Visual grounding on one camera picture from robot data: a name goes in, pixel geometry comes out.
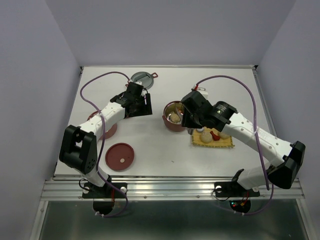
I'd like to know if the toy sushi roll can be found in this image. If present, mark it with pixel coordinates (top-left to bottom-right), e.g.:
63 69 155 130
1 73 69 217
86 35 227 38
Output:
196 128 204 133

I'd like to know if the toy bun back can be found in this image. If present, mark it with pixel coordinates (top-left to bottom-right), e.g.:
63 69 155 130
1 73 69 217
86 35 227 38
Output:
169 112 181 123

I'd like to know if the toy bun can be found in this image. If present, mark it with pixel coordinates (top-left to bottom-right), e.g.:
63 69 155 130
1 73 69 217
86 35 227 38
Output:
200 131 213 144
218 132 230 140
169 112 181 123

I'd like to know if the red steel lunch bowl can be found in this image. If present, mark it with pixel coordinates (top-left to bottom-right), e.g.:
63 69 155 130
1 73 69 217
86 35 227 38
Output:
162 101 186 132

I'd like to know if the red toy drumstick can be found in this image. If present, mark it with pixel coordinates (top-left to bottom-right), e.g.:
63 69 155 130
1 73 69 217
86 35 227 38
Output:
210 131 221 141

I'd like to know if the toy bun front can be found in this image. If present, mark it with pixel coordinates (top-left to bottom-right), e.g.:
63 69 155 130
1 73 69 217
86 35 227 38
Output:
200 131 213 144

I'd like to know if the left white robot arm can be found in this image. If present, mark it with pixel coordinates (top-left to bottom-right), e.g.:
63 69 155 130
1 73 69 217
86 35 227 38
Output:
58 82 152 197

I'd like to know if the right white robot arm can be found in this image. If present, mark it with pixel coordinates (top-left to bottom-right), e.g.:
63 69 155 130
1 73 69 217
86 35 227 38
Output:
181 90 306 198

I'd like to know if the grey lid with red clips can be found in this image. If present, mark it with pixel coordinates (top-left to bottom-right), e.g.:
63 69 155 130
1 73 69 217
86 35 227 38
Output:
131 71 158 90

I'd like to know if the red steel bowl with clips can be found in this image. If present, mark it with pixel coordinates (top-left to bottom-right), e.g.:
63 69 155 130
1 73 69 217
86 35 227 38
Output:
87 111 118 139

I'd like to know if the red lid near front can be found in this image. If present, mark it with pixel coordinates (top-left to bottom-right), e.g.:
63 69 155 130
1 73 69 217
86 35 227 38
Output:
105 142 135 171

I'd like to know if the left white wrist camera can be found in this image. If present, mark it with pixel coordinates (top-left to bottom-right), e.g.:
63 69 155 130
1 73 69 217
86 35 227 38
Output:
135 81 147 96

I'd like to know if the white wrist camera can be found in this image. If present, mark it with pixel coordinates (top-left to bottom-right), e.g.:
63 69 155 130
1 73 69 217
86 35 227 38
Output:
192 85 209 100
135 81 147 96

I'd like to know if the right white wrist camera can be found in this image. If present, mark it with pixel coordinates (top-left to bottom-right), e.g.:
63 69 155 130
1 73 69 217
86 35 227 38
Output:
192 85 209 100

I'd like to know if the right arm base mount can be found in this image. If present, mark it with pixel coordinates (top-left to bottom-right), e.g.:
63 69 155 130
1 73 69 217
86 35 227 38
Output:
211 181 261 215

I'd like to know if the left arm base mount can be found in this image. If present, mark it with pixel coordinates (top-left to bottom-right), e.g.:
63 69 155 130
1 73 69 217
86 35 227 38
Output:
79 182 129 218

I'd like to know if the aluminium front rail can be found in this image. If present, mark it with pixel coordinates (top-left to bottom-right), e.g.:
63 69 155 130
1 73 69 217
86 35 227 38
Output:
39 176 306 201

